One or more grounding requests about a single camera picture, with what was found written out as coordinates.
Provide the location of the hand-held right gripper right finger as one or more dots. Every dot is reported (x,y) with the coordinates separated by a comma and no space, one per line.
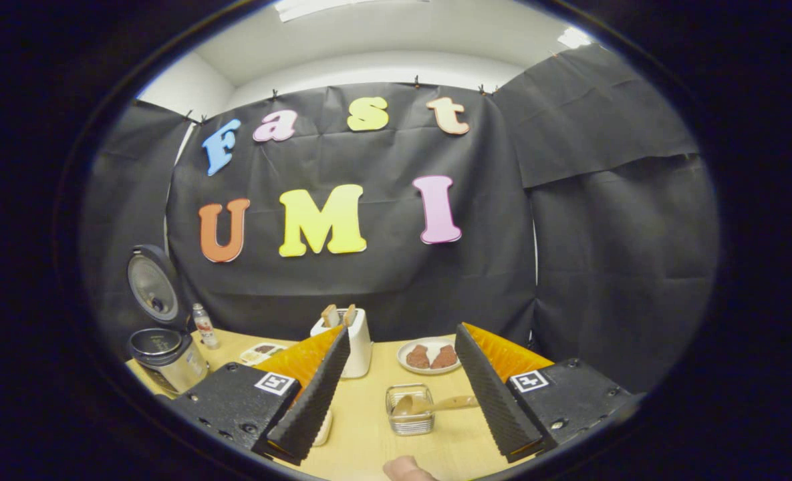
(496,401)

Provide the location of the black backdrop cloth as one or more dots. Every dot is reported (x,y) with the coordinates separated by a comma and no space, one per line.
(369,280)

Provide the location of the large ceiling light panel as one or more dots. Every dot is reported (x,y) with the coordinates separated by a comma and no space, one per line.
(349,7)

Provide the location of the toast bread slice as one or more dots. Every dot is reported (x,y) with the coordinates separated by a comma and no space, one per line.
(329,316)
(349,315)

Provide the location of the brown meat piece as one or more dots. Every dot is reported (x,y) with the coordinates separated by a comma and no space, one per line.
(444,357)
(418,357)

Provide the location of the small ceiling light panel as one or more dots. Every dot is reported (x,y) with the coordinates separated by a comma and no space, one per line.
(574,37)

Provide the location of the white round plate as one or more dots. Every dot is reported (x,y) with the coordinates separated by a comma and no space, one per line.
(429,371)

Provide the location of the grey rice cooker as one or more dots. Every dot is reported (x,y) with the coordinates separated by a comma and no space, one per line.
(168,366)

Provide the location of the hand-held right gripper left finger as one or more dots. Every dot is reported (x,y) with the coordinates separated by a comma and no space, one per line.
(315,394)

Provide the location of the small clear bottle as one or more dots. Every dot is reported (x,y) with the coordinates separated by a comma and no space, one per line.
(205,329)

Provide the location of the white toaster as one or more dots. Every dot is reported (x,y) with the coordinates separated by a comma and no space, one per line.
(361,347)

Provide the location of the wooden spoon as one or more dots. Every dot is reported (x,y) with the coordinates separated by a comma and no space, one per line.
(436,404)

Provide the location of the white divided dish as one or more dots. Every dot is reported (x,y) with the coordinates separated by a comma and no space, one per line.
(262,353)

